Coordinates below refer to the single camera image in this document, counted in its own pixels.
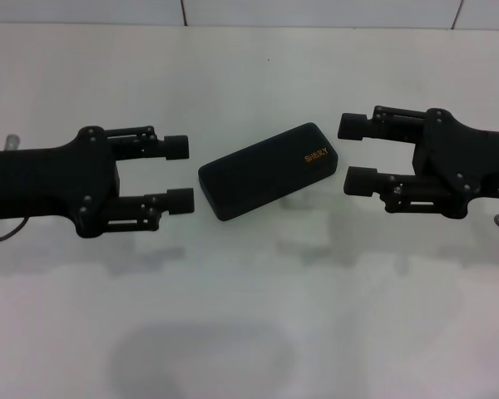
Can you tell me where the black glasses case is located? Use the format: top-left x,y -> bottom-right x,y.
196,121 -> 338,223

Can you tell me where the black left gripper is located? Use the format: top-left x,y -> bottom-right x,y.
0,125 -> 195,239

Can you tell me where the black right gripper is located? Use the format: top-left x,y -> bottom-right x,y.
337,105 -> 499,220

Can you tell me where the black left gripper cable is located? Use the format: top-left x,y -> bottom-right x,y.
0,217 -> 29,244

